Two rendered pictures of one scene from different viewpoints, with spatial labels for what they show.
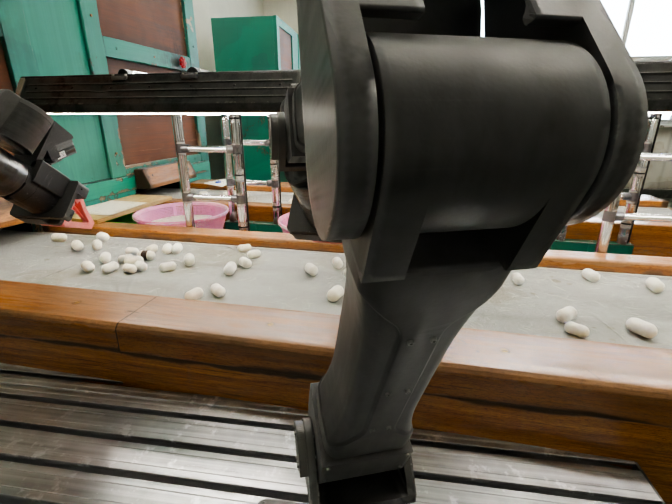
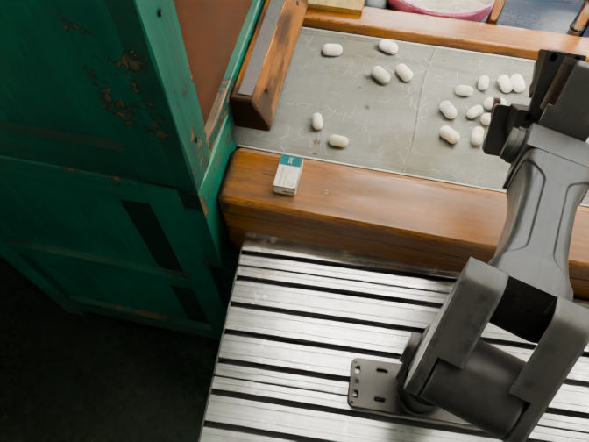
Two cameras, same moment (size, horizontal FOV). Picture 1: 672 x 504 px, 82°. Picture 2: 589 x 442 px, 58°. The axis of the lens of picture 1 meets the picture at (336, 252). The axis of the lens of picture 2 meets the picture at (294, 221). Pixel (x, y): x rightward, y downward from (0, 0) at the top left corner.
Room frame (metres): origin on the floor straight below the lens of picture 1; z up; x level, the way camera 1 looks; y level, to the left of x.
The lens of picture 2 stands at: (0.17, 0.74, 1.47)
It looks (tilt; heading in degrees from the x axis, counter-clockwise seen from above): 61 degrees down; 2
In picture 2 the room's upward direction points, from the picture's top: 2 degrees counter-clockwise
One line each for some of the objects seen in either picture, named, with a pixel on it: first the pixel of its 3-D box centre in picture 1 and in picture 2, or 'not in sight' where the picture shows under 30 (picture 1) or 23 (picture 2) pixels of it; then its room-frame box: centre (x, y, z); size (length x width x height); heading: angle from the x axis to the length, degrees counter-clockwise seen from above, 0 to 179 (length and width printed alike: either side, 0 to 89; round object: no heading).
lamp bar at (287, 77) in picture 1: (157, 93); not in sight; (0.81, 0.35, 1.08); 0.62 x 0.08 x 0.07; 78
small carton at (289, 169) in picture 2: not in sight; (288, 174); (0.63, 0.76, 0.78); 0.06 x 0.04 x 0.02; 168
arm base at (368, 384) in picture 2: not in sight; (423, 387); (0.32, 0.58, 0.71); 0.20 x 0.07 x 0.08; 82
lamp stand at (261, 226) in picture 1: (261, 160); not in sight; (1.28, 0.24, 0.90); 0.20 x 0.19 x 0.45; 78
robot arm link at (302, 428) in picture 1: (352, 457); not in sight; (0.24, -0.01, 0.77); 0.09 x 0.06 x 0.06; 102
